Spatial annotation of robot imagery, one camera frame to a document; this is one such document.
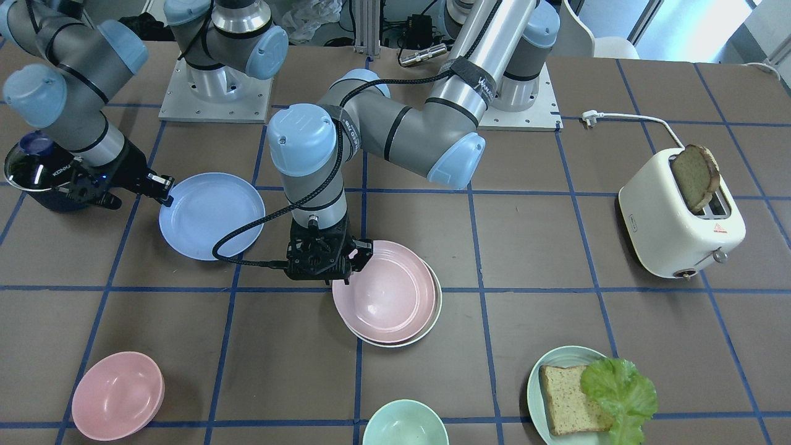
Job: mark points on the aluminium frame post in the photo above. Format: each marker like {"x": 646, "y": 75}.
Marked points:
{"x": 367, "y": 27}

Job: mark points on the green bowl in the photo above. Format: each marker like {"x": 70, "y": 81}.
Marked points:
{"x": 405, "y": 421}

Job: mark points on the white chair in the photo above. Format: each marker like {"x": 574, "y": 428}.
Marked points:
{"x": 575, "y": 39}

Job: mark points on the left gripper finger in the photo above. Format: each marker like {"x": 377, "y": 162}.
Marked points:
{"x": 359, "y": 252}

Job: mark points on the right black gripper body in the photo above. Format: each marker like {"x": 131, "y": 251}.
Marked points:
{"x": 128, "y": 168}

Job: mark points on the green plate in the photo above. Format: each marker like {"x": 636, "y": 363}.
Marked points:
{"x": 564, "y": 356}

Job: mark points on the white toaster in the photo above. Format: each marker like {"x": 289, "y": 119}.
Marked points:
{"x": 669, "y": 240}

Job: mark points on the pink plate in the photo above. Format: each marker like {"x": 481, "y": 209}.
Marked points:
{"x": 391, "y": 299}

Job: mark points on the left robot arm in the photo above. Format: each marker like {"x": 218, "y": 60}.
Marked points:
{"x": 494, "y": 65}

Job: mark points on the pink bowl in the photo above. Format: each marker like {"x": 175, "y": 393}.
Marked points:
{"x": 118, "y": 396}

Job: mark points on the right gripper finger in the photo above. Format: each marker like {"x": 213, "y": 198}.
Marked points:
{"x": 156, "y": 187}

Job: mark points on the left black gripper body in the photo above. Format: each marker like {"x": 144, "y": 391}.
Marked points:
{"x": 360, "y": 250}

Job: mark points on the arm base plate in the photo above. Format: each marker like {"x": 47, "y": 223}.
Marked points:
{"x": 223, "y": 95}
{"x": 524, "y": 105}

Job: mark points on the blue plate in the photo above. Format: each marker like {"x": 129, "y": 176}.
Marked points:
{"x": 205, "y": 208}

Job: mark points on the white plate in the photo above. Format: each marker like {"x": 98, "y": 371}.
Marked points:
{"x": 423, "y": 332}

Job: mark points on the bread slice on plate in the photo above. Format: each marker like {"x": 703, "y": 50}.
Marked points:
{"x": 570, "y": 410}

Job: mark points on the green lettuce leaf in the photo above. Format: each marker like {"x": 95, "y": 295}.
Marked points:
{"x": 619, "y": 389}

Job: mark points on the toast slice in toaster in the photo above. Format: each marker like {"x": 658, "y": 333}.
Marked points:
{"x": 697, "y": 175}

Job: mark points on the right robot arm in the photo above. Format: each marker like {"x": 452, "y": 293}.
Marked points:
{"x": 74, "y": 156}

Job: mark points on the blue saucepan with lid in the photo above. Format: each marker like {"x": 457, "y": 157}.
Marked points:
{"x": 42, "y": 169}

